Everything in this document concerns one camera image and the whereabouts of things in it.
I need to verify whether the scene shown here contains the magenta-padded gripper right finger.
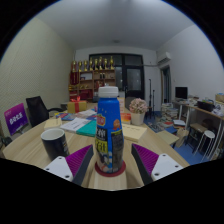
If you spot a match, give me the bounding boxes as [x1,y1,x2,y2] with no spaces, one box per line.
[130,143,184,186]

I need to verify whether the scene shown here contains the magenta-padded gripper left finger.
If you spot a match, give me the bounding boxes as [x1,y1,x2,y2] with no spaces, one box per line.
[43,144,95,186]

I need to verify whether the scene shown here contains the blue drink bottle white cap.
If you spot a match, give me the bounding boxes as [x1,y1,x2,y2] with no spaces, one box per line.
[95,85,125,174]

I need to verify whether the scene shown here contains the black mug white inside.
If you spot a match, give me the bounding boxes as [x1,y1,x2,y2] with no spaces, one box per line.
[40,128,71,162]

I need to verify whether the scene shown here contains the low wooden bench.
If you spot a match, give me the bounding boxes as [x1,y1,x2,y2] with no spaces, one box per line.
[155,129,180,146]

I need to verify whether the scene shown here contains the brown paper bag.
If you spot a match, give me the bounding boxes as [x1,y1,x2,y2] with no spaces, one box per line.
[175,128,189,148]

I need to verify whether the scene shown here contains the flat round red coaster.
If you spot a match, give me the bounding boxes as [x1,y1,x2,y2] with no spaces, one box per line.
[94,160,127,178]

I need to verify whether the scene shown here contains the small beige notepad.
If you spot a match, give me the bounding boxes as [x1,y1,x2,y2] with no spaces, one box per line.
[43,117,63,130]

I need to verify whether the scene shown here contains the beige notebook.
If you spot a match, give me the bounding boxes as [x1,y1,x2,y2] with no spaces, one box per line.
[121,123,148,144]

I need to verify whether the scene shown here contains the teal book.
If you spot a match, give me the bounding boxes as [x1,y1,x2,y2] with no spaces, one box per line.
[76,119,98,138]

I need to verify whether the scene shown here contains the colourful blue magazine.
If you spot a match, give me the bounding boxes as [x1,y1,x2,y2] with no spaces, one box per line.
[54,112,77,122]

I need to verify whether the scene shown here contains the wooden stool dark legs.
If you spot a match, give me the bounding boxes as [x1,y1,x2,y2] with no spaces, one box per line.
[188,122,208,145]

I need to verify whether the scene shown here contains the pile of books on floor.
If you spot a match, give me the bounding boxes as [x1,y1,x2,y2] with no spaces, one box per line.
[160,103,180,125]

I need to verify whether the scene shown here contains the black office chair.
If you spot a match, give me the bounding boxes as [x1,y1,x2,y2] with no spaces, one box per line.
[25,95,65,128]

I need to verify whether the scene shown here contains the orange red book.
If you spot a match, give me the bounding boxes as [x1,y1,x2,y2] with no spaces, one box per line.
[120,112,132,125]

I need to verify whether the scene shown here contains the yellow gift box red ribbon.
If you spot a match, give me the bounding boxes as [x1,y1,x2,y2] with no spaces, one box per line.
[67,96,88,114]

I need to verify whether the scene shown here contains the purple sign board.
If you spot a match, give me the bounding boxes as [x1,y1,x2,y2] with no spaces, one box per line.
[3,102,30,136]

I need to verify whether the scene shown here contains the potted pink flower plant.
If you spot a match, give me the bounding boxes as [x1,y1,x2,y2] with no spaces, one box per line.
[128,97,149,126]

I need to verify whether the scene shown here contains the long wooden side desk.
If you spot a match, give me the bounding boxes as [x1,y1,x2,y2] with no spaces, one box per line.
[173,101,224,158]

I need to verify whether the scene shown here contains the black microphone stand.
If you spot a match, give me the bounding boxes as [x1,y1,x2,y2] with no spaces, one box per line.
[147,78,157,118]

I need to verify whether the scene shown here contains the black basket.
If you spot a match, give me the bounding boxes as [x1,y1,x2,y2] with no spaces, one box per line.
[197,100,215,112]

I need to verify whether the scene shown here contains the grey armchair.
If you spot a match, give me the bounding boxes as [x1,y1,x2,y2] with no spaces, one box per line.
[124,96,141,110]

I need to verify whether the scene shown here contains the black computer monitor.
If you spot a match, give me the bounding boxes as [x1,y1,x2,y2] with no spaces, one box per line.
[174,86,189,101]

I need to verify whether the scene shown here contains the wooden shelf unit with trophies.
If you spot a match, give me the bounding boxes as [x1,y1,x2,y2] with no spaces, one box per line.
[68,55,117,103]

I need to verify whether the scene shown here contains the dark glass door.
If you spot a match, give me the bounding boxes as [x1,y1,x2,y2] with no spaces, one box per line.
[88,53,146,100]

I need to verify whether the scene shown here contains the white wall air conditioner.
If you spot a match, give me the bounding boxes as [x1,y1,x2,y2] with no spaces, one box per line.
[156,51,172,67]

